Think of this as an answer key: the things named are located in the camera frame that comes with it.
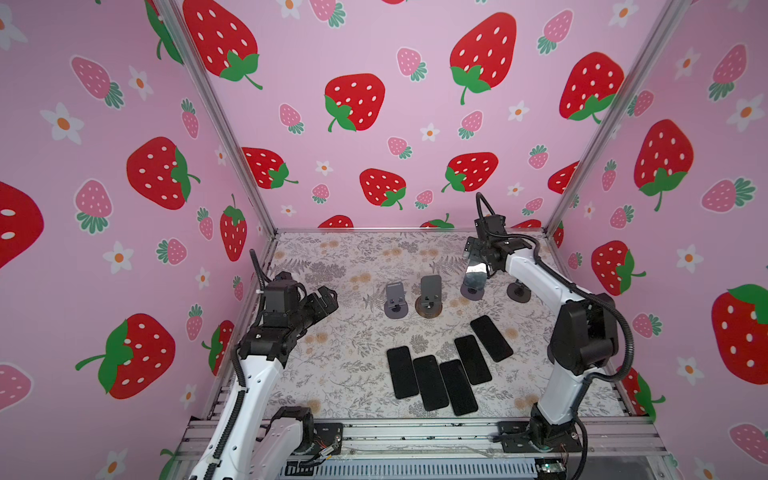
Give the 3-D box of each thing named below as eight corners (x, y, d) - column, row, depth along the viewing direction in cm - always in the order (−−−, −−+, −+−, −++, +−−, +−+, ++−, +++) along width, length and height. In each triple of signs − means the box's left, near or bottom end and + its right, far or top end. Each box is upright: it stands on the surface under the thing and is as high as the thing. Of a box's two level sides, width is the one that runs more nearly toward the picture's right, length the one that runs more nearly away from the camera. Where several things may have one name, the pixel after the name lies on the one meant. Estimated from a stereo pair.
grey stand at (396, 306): (385, 318, 98) (384, 300, 89) (386, 300, 103) (385, 281, 94) (406, 318, 98) (407, 300, 89) (406, 300, 103) (407, 281, 94)
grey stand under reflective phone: (458, 297, 103) (461, 290, 99) (459, 291, 105) (462, 283, 101) (481, 302, 102) (484, 294, 98) (481, 296, 104) (484, 288, 100)
